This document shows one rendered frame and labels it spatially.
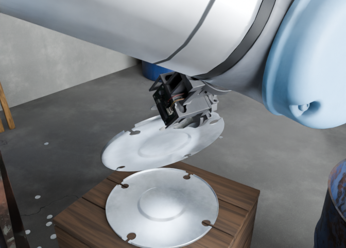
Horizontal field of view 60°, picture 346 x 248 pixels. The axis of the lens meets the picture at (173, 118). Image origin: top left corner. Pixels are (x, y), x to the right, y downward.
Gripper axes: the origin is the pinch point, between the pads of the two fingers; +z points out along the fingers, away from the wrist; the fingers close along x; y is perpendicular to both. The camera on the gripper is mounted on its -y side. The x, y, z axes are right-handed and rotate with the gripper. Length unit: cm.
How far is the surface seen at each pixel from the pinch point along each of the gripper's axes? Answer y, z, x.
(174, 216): -1.9, 21.6, 18.5
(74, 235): 20.0, 29.7, 13.1
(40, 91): -7, 176, -93
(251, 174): -68, 69, 21
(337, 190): -39.8, 6.0, 29.3
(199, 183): -15.2, 26.7, 14.0
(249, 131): -99, 90, 0
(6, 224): 32.7, 37.6, 4.1
